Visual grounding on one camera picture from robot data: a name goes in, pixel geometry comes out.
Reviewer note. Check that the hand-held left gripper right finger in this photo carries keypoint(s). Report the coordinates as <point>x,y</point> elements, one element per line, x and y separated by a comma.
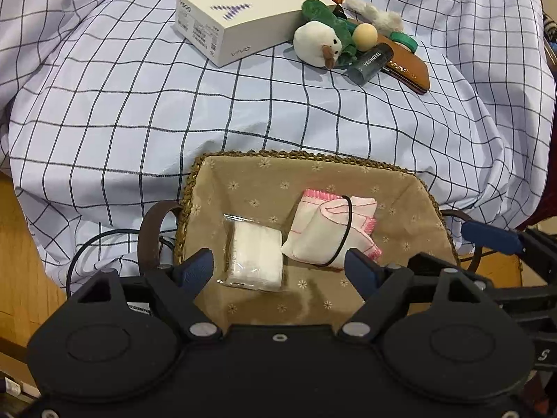
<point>361,270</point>

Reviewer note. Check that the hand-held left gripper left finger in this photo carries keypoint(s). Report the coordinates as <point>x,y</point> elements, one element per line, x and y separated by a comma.
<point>198,270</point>

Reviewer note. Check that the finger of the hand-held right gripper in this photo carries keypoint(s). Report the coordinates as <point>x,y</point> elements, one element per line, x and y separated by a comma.
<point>522,297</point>
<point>491,236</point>

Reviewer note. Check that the woven basket with fabric liner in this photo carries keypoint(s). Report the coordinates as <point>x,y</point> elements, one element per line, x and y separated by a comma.
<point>270,183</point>

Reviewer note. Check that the brown leather case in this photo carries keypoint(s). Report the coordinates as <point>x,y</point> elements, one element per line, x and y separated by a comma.
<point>409,63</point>

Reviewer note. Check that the green and white plush duck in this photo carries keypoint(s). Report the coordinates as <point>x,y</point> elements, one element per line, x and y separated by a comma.
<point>317,37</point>

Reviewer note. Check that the white tissue packet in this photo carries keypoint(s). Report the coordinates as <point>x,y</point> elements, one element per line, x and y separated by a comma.
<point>256,254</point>

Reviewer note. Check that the white cloth with pink edge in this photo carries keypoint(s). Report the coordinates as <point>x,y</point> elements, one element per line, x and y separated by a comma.
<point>313,230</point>

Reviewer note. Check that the checked light blue cloth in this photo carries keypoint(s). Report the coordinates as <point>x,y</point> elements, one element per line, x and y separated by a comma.
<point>130,109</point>

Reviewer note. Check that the dark grey tube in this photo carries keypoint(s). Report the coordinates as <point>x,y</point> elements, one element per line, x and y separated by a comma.
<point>370,64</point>

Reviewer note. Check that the striped cloth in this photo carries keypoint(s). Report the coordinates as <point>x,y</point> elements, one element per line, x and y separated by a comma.
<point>549,26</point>

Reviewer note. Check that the beige wooden ball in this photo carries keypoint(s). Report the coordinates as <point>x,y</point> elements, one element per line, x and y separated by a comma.
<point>364,37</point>

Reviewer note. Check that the white fluffy toy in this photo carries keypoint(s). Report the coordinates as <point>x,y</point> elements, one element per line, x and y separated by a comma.
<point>378,13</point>

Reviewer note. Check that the white cardboard box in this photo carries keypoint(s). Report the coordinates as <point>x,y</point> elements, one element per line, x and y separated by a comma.
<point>226,17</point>

